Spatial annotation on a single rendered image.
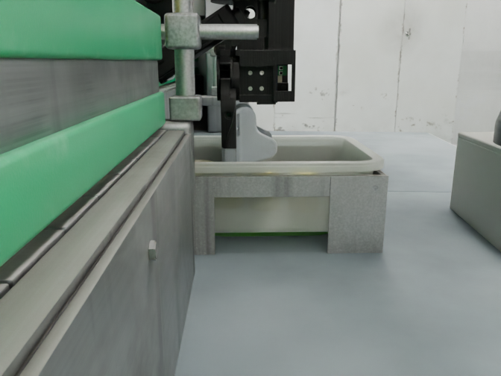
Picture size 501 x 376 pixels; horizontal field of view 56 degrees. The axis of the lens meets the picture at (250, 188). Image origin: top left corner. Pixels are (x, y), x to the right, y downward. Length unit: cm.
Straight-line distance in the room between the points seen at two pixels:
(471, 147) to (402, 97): 365
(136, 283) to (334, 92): 393
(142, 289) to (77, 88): 8
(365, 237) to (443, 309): 12
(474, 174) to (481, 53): 443
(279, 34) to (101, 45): 32
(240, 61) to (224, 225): 17
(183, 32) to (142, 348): 26
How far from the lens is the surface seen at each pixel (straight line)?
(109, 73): 23
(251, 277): 42
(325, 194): 45
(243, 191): 44
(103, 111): 22
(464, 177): 61
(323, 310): 37
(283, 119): 404
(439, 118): 438
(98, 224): 17
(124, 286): 16
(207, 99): 102
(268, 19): 51
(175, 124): 38
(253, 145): 50
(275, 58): 49
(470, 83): 497
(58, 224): 17
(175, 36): 39
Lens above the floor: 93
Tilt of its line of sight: 15 degrees down
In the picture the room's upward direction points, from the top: straight up
